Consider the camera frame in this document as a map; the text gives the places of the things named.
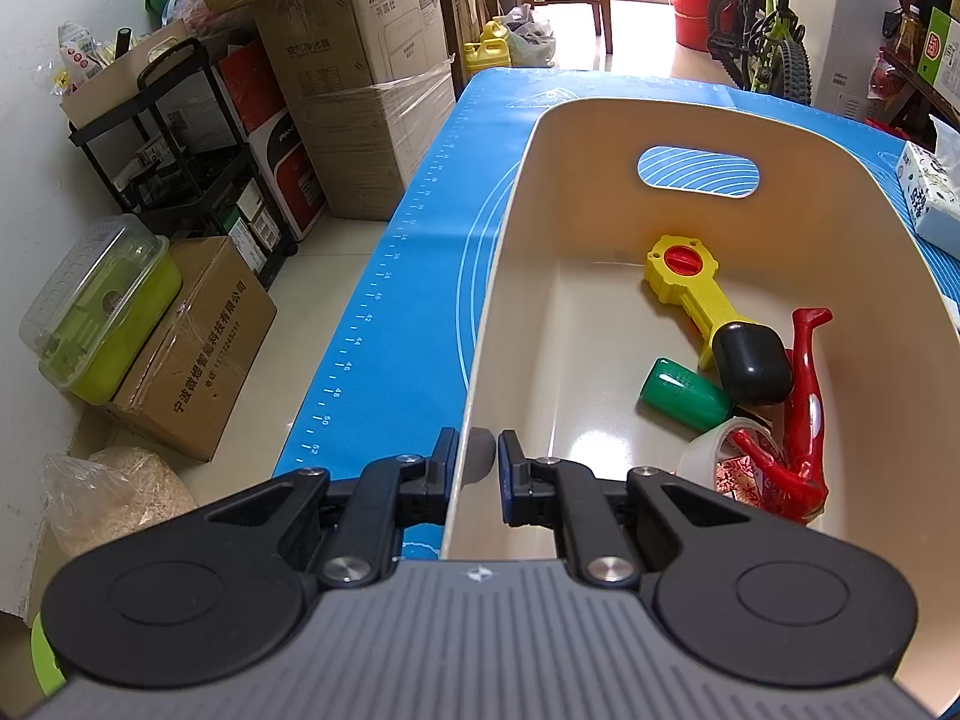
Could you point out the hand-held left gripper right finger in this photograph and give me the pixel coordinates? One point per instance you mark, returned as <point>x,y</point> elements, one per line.
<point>508,469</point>

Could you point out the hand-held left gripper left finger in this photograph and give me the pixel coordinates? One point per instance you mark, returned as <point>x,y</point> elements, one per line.
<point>448,465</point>

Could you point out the beige plastic storage bin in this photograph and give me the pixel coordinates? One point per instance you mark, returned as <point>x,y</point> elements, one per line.
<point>600,315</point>

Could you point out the green cylinder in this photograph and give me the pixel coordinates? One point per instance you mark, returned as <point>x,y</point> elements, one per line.
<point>682,394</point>

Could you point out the clear tape roll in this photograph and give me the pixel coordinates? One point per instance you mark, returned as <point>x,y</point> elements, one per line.
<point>701,450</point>

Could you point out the red patterned packet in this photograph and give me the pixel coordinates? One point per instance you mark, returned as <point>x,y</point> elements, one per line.
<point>739,477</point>

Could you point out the yellow toy tool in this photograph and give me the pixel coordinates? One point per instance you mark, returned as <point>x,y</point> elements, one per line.
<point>694,292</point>

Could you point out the black oval case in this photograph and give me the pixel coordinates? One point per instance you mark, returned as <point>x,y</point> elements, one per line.
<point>750,364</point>

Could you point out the red toy pliers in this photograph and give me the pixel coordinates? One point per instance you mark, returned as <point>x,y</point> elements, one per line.
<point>807,405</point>

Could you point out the blue silicone mat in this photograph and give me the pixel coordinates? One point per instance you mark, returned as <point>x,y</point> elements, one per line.
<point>420,277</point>

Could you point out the taped cardboard box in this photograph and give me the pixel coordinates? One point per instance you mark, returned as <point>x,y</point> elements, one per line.
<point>202,345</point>

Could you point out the wrapped cardboard box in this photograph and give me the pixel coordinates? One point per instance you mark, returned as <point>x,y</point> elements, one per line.
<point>375,150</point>

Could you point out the bag of sawdust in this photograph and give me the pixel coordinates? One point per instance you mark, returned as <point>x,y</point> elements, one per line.
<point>120,495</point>

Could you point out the red and white appliance box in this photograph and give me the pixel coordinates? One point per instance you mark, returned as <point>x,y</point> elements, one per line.
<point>285,165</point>

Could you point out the green container with clear lid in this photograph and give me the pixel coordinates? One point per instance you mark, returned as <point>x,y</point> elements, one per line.
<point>112,315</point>

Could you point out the black utility cart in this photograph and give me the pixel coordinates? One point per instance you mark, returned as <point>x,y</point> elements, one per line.
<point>187,165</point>

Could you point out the yellow plastic jug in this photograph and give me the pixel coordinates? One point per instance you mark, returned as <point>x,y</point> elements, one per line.
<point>487,49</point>

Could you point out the white plastic bag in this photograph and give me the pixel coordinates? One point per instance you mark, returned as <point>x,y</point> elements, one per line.
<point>529,37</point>

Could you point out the large printed cardboard box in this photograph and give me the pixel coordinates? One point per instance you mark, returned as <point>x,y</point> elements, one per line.
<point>352,22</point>

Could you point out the red bucket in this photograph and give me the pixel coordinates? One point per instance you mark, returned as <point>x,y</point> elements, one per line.
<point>690,11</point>

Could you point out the white tissue box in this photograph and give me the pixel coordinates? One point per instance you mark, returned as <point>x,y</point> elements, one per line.
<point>934,195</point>

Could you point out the cardboard box with bottles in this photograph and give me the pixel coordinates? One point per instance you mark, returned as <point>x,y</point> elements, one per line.
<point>112,86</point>

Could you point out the green and black bicycle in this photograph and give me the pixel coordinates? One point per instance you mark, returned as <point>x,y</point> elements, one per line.
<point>772,22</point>

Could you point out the white chest freezer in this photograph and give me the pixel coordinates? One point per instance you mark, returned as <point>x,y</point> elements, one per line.
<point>855,30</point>

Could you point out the green printed box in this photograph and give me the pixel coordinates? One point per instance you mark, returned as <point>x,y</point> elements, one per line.
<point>941,49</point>

